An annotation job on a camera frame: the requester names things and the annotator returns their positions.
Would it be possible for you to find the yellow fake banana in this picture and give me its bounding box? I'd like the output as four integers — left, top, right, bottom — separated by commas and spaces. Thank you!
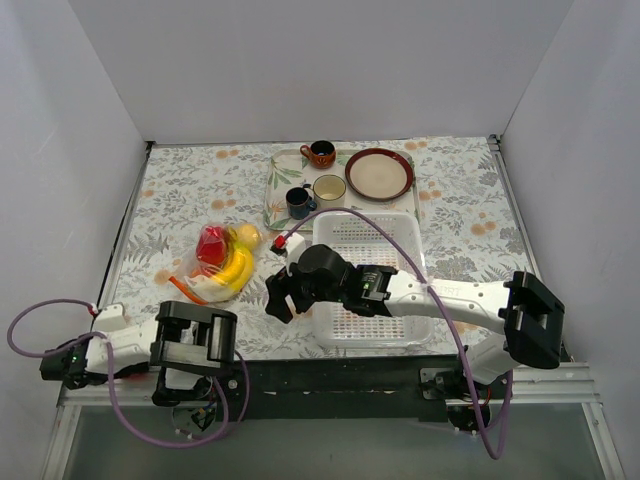
207, 245, 254, 293

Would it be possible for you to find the yellow fake lemon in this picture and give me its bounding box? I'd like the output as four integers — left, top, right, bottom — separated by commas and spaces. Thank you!
235, 223, 262, 251

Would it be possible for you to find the clear zip top bag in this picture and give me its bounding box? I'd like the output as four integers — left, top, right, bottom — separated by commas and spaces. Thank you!
169, 223, 261, 305

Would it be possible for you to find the white plastic basket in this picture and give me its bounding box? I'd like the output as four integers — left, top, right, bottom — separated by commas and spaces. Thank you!
312, 211, 433, 350

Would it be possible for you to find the red fake apple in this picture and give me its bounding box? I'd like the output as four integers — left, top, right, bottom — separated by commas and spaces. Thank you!
195, 226, 227, 266

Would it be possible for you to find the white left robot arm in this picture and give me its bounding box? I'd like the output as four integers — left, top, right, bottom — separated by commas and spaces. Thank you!
39, 301, 237, 407

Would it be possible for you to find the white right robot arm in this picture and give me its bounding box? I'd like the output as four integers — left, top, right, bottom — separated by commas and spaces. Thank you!
266, 244, 565, 398

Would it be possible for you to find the dark blue cup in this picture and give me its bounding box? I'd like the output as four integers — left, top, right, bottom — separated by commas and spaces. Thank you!
285, 187, 317, 220

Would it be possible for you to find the cream mug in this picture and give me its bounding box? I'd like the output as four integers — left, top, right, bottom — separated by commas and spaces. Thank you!
312, 174, 347, 212

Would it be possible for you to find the floral serving tray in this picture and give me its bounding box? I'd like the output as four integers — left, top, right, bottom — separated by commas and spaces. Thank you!
263, 147, 420, 231

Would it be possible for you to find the red rimmed cream plate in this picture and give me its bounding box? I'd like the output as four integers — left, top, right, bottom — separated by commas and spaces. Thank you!
345, 148, 415, 202

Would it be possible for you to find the brown orange cup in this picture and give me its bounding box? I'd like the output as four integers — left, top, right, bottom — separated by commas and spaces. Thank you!
300, 140, 336, 169

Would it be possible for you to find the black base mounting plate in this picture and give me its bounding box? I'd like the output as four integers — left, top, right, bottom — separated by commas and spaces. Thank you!
154, 352, 514, 424

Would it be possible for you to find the floral tablecloth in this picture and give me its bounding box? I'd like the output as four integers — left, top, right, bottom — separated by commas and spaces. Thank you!
112, 137, 532, 360

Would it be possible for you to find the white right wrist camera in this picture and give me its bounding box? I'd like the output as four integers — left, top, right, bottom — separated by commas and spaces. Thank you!
270, 232, 306, 260

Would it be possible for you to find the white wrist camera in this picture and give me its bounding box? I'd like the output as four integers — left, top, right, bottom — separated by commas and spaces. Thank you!
92, 303, 127, 333
270, 232, 306, 260

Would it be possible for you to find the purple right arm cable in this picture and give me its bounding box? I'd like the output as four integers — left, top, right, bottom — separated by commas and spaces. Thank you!
284, 207, 515, 460

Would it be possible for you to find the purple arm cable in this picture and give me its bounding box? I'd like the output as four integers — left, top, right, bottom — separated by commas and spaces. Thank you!
7, 298, 251, 446
284, 207, 515, 460

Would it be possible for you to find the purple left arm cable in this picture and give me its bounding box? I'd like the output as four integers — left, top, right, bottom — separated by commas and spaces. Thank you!
7, 298, 251, 446

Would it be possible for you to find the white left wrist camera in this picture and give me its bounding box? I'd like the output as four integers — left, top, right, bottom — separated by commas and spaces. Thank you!
92, 303, 127, 333

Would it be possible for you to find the aluminium frame rail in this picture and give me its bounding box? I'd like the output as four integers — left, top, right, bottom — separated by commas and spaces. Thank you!
512, 362, 601, 404

